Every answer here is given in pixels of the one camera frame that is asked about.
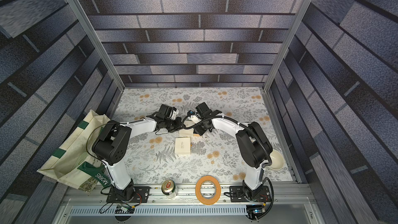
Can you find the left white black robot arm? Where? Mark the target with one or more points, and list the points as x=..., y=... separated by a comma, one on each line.
x=111, y=144

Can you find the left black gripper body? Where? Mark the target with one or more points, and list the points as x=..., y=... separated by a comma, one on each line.
x=173, y=125

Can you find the plain cream ceramic bowl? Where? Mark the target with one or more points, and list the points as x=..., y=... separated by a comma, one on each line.
x=277, y=161

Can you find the floral table cloth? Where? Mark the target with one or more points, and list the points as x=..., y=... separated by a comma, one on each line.
x=151, y=158

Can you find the metal drink can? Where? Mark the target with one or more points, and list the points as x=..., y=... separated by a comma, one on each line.
x=169, y=189

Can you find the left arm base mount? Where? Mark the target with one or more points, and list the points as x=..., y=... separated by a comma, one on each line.
x=131, y=194

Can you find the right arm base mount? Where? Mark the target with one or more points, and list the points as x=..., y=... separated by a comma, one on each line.
x=245, y=194

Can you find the cream drawer jewelry box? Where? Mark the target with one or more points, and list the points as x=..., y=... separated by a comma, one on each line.
x=183, y=146

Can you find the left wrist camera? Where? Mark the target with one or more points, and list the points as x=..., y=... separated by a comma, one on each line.
x=167, y=112

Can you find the orange tape roll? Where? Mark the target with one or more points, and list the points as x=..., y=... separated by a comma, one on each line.
x=208, y=190

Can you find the cream green tote bag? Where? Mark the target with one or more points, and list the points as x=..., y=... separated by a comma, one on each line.
x=72, y=164

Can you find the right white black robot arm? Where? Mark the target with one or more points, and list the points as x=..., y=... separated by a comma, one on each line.
x=254, y=146

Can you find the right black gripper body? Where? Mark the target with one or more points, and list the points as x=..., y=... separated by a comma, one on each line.
x=197, y=127

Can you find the aluminium rail frame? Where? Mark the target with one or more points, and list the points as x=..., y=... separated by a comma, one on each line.
x=294, y=204

